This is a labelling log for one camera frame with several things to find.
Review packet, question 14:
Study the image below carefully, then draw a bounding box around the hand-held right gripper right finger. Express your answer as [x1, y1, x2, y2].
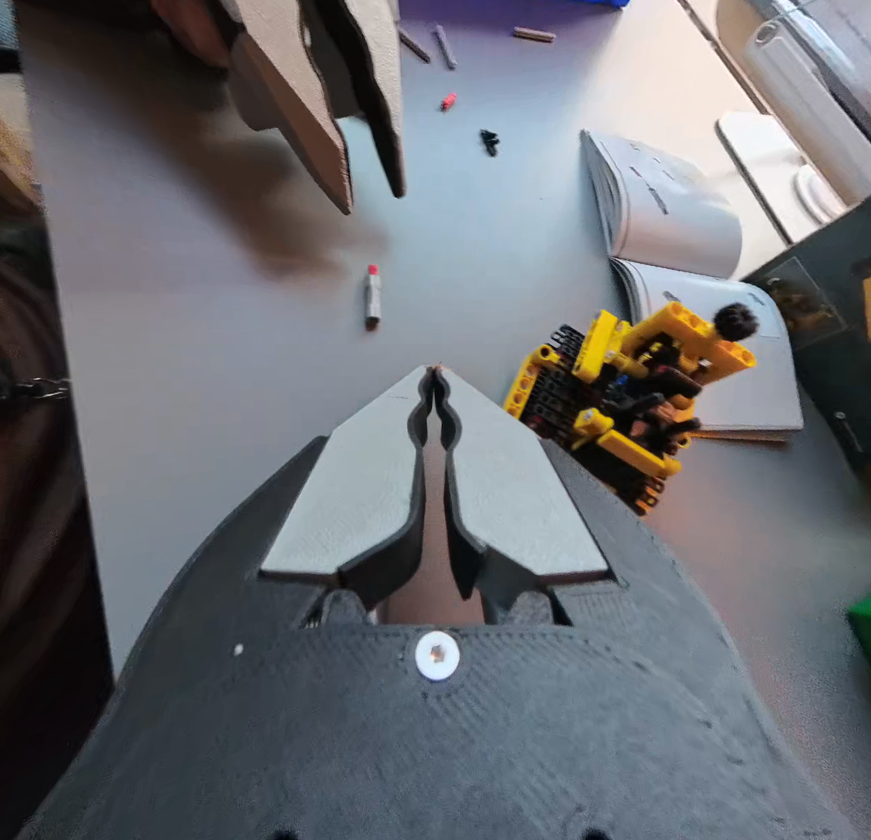
[434, 365, 610, 611]

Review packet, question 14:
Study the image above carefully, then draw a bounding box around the lego instruction booklet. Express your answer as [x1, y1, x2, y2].
[580, 128, 806, 444]

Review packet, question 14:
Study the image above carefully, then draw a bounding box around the dark lego set box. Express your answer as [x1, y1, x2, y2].
[740, 196, 871, 490]

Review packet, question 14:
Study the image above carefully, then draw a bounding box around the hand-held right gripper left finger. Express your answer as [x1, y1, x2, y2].
[259, 365, 435, 611]

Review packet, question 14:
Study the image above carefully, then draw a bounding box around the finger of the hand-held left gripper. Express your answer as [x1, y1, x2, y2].
[288, 0, 408, 200]
[203, 0, 355, 216]

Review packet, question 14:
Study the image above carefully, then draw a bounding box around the green plastic object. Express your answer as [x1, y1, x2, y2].
[846, 595, 871, 663]

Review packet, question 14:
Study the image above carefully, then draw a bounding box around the translucent plastic tube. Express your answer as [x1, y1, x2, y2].
[740, 0, 871, 204]

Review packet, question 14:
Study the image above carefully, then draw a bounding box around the person's left hand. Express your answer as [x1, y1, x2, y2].
[146, 0, 244, 72]

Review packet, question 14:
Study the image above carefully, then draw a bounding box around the yellow black lego vehicle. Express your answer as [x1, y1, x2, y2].
[502, 301, 761, 517]

